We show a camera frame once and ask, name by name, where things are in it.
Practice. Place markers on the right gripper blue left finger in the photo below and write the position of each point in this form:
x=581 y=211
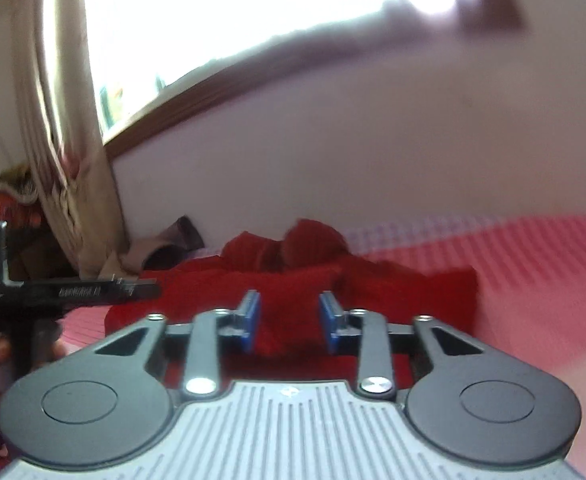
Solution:
x=212 y=333

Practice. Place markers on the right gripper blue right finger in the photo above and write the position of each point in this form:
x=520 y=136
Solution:
x=364 y=334

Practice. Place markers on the red puffer down coat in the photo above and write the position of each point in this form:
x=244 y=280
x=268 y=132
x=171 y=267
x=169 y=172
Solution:
x=290 y=275

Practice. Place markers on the red floral covered bundle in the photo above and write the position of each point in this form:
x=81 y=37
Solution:
x=20 y=207

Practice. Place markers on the brown folded blanket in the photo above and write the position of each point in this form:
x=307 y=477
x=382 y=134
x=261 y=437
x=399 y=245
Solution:
x=155 y=253

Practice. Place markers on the pink checkered bed sheet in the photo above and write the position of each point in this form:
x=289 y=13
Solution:
x=532 y=288

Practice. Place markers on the beige floral curtain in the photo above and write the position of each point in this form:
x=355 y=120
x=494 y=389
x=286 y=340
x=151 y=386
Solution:
x=60 y=129

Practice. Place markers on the brown wooden window frame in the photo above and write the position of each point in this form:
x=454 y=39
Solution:
x=396 y=24

